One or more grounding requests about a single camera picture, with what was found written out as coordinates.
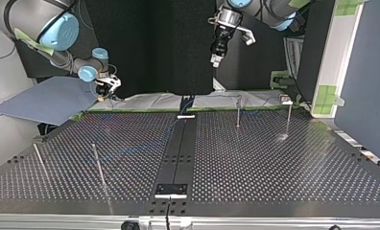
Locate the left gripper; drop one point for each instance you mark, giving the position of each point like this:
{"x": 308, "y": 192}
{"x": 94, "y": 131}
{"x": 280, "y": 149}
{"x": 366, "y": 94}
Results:
{"x": 221, "y": 43}

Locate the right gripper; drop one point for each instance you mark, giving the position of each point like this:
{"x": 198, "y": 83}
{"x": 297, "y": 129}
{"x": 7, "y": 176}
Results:
{"x": 101, "y": 90}

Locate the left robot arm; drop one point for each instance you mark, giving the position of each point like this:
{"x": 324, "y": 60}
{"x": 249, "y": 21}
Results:
{"x": 274, "y": 12}

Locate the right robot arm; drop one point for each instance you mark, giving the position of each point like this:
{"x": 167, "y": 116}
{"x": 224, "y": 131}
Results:
{"x": 34, "y": 22}

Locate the black panel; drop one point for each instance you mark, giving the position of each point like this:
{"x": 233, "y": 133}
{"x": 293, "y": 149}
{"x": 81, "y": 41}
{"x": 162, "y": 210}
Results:
{"x": 165, "y": 48}

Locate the grey board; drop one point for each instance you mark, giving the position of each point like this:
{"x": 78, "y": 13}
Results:
{"x": 47, "y": 99}

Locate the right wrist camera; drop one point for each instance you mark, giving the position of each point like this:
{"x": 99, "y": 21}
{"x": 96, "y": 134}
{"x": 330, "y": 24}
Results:
{"x": 112, "y": 81}

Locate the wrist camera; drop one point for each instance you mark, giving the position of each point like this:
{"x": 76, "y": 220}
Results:
{"x": 112, "y": 81}
{"x": 247, "y": 35}

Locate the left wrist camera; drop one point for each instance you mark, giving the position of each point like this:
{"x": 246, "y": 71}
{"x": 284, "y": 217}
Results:
{"x": 247, "y": 35}

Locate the metal post with orange clip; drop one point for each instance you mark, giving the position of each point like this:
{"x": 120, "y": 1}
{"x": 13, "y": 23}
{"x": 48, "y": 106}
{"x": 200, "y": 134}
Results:
{"x": 287, "y": 101}

